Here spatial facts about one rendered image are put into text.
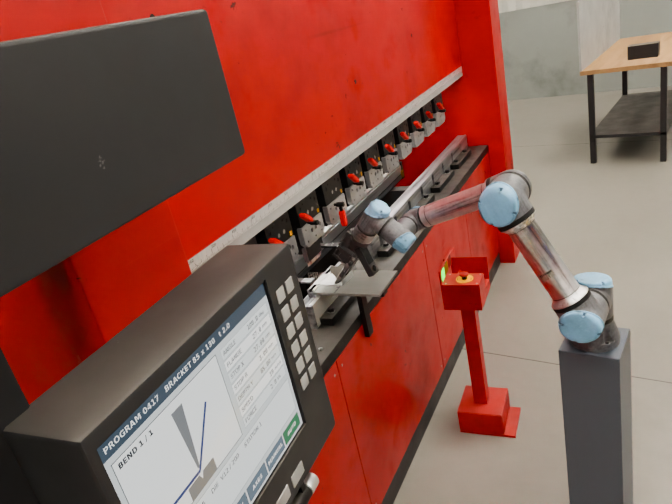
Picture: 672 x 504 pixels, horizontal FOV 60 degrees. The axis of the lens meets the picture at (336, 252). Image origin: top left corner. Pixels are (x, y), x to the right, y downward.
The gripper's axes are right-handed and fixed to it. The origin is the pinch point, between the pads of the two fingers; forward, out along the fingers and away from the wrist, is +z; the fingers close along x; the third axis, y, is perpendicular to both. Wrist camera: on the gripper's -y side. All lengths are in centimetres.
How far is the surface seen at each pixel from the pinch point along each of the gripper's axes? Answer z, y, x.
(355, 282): -3.3, -5.0, 1.2
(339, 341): 6.0, -13.7, 20.3
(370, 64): -43, 49, -72
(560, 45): 56, 21, -767
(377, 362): 25.7, -29.1, -3.0
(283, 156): -35, 36, 10
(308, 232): -13.4, 17.6, 7.3
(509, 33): 82, 93, -774
